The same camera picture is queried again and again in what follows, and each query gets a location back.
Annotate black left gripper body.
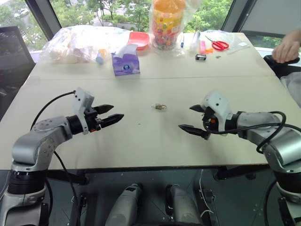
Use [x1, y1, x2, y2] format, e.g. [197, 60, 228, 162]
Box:
[85, 107, 104, 133]

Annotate red scissors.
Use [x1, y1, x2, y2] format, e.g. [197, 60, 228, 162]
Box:
[204, 35, 230, 51]

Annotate person's bare hand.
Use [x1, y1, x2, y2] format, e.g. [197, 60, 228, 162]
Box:
[272, 29, 301, 64]

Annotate pink plastic bowl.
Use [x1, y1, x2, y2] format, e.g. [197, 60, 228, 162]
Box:
[127, 31, 151, 51]

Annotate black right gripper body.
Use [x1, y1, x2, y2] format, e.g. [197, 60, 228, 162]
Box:
[201, 107, 218, 133]

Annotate black mesh office chair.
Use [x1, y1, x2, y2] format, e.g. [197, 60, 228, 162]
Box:
[0, 25, 36, 121]

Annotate clear plastic bag around jar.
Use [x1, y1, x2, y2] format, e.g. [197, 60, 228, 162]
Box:
[147, 0, 201, 57]

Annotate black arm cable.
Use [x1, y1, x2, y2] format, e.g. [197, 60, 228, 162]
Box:
[30, 91, 79, 226]
[202, 111, 301, 155]

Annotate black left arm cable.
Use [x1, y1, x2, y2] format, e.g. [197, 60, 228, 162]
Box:
[30, 91, 79, 226]

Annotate clear flat plastic bag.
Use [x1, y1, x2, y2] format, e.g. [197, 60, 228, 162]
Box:
[201, 29, 250, 55]

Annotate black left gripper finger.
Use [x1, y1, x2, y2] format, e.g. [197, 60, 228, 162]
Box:
[99, 113, 125, 129]
[97, 104, 115, 115]

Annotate grey robot right leg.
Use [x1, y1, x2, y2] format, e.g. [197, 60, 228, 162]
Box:
[165, 184, 203, 226]

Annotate grey robot leg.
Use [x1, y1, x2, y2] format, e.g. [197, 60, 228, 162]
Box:
[104, 183, 143, 226]
[165, 184, 203, 226]

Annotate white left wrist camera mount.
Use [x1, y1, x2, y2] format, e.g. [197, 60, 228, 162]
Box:
[71, 87, 95, 135]

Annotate black chair armrest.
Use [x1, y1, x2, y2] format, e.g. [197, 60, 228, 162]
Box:
[263, 54, 301, 80]

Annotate blue and yellow small bottle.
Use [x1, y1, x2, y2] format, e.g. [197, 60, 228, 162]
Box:
[95, 48, 106, 65]

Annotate clear bag of white items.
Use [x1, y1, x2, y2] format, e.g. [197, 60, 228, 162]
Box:
[39, 25, 133, 65]

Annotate colourful candy jar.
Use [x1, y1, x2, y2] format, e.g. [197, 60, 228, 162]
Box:
[150, 0, 185, 51]

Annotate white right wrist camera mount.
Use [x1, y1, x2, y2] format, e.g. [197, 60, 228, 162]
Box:
[201, 91, 234, 137]

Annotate grey trouser leg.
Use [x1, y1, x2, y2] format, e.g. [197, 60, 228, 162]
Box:
[280, 71, 301, 109]

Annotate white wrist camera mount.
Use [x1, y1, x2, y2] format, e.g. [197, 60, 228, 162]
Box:
[71, 87, 95, 135]
[201, 91, 234, 137]

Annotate white tube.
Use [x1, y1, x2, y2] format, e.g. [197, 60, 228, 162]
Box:
[189, 31, 201, 53]

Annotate black table frame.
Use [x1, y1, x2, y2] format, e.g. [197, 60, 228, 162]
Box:
[46, 165, 270, 187]

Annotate thin white cable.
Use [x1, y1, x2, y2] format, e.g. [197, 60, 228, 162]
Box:
[198, 169, 215, 220]

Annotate grey robot left leg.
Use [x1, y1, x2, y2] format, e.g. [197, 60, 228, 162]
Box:
[104, 183, 143, 226]

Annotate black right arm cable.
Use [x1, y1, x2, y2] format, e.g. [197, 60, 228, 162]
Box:
[202, 111, 301, 155]

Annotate purple tissue box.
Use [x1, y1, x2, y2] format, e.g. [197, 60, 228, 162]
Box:
[111, 44, 142, 77]

